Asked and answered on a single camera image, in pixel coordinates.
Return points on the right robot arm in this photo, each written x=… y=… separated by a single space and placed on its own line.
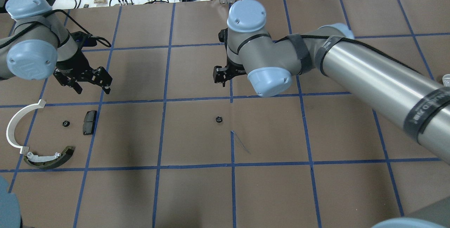
x=416 y=104

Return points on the black brake pad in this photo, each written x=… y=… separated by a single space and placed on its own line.
x=89 y=123

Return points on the ribbed metal tray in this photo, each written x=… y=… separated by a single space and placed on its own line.
x=446 y=80

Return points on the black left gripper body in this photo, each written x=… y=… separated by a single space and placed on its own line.
x=71 y=65

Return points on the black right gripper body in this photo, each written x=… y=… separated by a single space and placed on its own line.
x=233 y=69

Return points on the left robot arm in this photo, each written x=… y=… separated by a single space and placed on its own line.
x=41 y=46

